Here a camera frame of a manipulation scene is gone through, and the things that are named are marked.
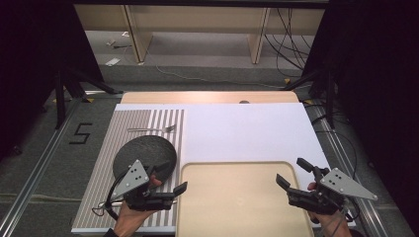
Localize round black plate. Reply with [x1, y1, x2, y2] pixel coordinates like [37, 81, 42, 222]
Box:
[112, 134, 178, 183]

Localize white board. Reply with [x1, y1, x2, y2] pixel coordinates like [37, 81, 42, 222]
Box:
[114, 102, 358, 229]

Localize black floor cable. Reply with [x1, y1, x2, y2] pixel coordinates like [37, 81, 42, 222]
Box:
[310, 104, 360, 181]

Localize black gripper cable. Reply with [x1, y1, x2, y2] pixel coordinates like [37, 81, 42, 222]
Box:
[339, 197, 363, 223]
[91, 169, 132, 222]

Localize aluminium rail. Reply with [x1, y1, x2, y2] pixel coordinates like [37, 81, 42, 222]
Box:
[308, 104, 388, 237]
[0, 98, 84, 237]

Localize light wooden desk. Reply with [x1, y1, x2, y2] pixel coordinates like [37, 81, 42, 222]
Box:
[73, 4, 326, 65]

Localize beige tray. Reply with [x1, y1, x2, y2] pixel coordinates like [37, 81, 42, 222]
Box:
[175, 160, 316, 237]

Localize person's left hand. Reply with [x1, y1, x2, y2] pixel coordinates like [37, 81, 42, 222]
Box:
[113, 174, 164, 237]

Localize bundle of black cables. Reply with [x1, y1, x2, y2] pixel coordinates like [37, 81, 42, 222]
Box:
[263, 7, 314, 79]

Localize grey striped placemat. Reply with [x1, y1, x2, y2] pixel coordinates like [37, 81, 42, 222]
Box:
[71, 109, 186, 230]

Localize silver fork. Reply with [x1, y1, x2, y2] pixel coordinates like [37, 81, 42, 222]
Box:
[126, 123, 177, 134]

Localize black curtain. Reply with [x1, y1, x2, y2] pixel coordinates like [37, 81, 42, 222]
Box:
[0, 0, 104, 161]
[301, 0, 419, 236]

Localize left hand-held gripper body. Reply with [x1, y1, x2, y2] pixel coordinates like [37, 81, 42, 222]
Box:
[111, 159, 176, 212]

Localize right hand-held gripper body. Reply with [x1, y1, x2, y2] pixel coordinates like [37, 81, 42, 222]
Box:
[287, 166, 379, 216]

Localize light wooden table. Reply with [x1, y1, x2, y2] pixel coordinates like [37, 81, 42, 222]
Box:
[120, 91, 300, 106]

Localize black tripod stand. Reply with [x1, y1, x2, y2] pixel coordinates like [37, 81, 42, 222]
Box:
[282, 68, 338, 130]
[52, 67, 125, 130]

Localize person's right hand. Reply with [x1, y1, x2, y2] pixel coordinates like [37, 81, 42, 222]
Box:
[306, 181, 353, 237]

